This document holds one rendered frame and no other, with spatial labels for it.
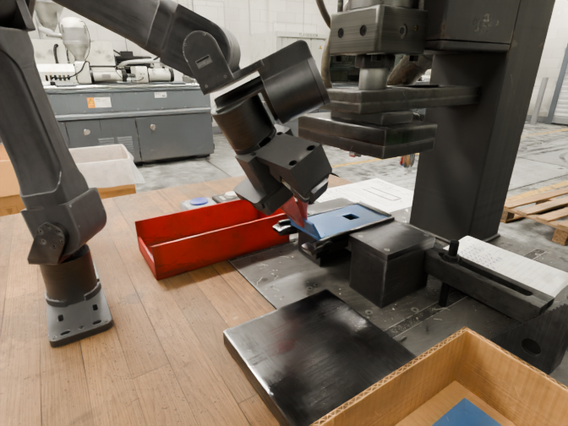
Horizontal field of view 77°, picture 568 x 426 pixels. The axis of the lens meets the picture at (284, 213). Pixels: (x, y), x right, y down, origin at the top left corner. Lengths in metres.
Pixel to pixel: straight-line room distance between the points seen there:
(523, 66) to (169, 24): 0.54
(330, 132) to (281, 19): 7.38
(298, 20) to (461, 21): 7.56
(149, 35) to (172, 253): 0.32
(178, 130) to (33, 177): 4.55
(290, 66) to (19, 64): 0.30
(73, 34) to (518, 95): 4.79
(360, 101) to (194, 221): 0.40
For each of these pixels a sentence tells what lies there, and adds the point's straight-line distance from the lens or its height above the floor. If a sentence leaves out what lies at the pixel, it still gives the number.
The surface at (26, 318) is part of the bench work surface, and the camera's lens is 0.60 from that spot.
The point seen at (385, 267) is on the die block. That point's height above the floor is 0.97.
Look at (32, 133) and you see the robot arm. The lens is 0.50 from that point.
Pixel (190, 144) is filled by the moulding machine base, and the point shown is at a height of 0.23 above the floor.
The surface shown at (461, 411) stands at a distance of 0.42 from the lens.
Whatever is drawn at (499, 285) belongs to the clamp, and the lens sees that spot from 0.49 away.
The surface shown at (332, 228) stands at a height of 0.99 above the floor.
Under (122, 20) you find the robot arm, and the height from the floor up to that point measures 1.25.
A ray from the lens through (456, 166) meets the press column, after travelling 0.71.
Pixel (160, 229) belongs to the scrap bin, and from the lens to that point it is 0.69.
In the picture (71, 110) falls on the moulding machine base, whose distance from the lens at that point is 4.86.
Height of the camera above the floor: 1.21
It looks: 22 degrees down
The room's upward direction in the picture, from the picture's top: straight up
